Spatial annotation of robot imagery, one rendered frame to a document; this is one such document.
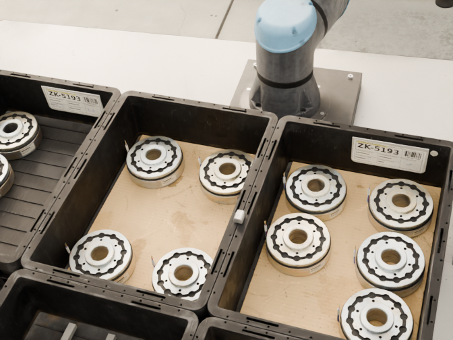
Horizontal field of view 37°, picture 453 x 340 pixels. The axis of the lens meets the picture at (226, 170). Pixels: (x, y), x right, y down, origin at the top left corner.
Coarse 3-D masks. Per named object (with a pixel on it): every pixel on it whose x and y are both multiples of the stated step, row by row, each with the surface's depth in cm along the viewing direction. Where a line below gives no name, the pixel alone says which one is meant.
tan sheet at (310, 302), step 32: (352, 192) 116; (352, 224) 112; (352, 256) 108; (256, 288) 106; (288, 288) 105; (320, 288) 104; (352, 288) 104; (288, 320) 101; (320, 320) 101; (416, 320) 99
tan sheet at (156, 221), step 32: (192, 160) 125; (128, 192) 121; (160, 192) 120; (192, 192) 120; (96, 224) 117; (128, 224) 116; (160, 224) 116; (192, 224) 115; (224, 224) 114; (160, 256) 111
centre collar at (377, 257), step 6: (384, 246) 104; (390, 246) 104; (396, 246) 104; (378, 252) 103; (396, 252) 104; (402, 252) 103; (378, 258) 103; (402, 258) 102; (378, 264) 102; (384, 264) 102; (396, 264) 102; (402, 264) 102; (384, 270) 102; (390, 270) 101; (396, 270) 101
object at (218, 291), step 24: (288, 120) 115; (312, 120) 114; (432, 144) 108; (264, 168) 108; (240, 240) 100; (432, 264) 94; (216, 288) 95; (432, 288) 91; (216, 312) 92; (432, 312) 89; (312, 336) 88; (432, 336) 87
